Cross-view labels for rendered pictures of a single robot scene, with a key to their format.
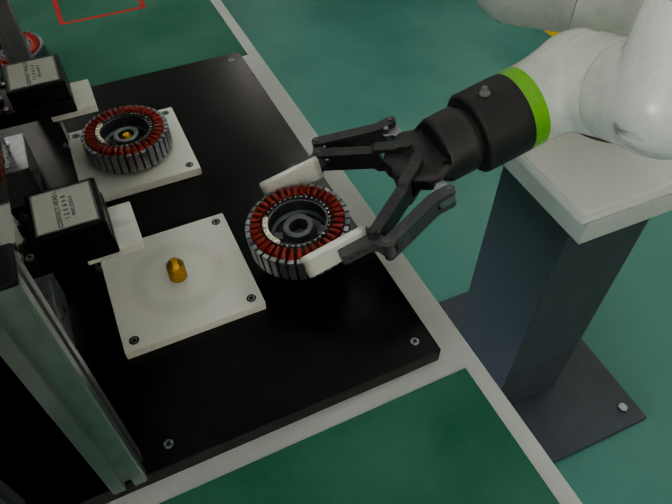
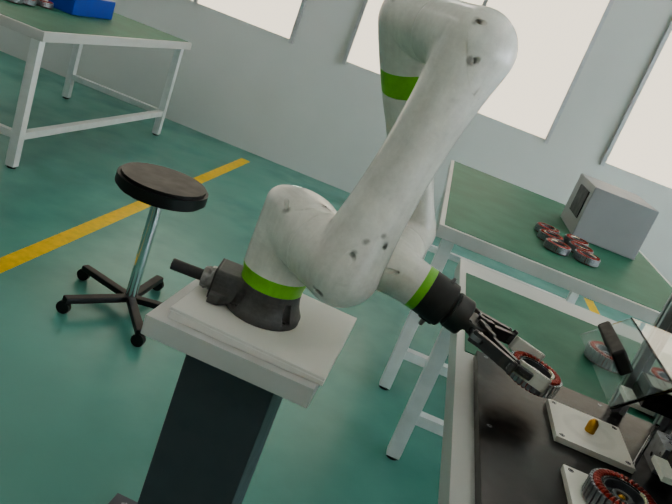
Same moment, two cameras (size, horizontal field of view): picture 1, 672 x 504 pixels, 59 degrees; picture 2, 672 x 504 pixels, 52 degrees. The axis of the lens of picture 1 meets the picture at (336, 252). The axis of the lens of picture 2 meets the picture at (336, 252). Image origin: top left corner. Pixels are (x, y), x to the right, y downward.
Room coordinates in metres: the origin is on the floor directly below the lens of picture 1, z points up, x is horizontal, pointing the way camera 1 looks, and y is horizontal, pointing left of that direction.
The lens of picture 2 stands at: (1.74, 0.27, 1.32)
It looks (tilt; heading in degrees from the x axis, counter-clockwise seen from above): 18 degrees down; 210
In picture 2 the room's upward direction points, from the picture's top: 21 degrees clockwise
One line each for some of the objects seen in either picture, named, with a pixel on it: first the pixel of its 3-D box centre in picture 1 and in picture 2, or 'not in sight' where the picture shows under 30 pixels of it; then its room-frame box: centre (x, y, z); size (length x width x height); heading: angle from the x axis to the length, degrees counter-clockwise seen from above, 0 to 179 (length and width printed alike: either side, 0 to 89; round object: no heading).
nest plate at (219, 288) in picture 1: (179, 279); (587, 433); (0.41, 0.17, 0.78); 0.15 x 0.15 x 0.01; 25
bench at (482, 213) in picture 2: not in sight; (518, 290); (-1.72, -0.60, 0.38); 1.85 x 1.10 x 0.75; 25
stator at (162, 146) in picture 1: (127, 138); (620, 499); (0.63, 0.28, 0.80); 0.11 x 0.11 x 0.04
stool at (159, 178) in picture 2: not in sight; (148, 245); (-0.06, -1.54, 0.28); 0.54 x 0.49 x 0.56; 115
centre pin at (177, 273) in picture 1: (176, 268); (592, 425); (0.41, 0.17, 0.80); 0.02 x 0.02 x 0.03
